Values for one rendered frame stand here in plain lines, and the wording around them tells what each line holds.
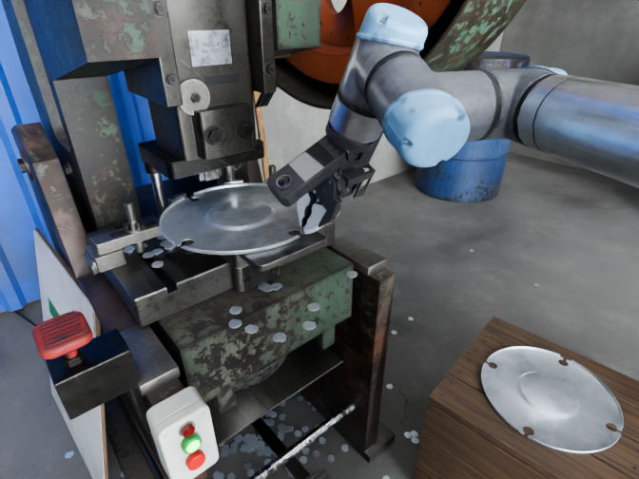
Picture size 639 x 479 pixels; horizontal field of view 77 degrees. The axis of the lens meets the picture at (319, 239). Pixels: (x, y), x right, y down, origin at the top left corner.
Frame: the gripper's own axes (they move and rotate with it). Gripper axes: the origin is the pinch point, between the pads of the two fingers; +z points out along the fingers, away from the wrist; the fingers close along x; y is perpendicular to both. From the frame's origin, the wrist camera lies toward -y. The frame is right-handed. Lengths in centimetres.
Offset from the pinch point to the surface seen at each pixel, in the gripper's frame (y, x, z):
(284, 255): -6.4, -3.2, 0.1
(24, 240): -31, 106, 104
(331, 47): 32.6, 35.3, -11.0
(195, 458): -28.6, -18.0, 18.4
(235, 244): -10.5, 4.0, 3.2
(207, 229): -11.2, 11.1, 6.6
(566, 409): 40, -55, 22
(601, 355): 112, -68, 56
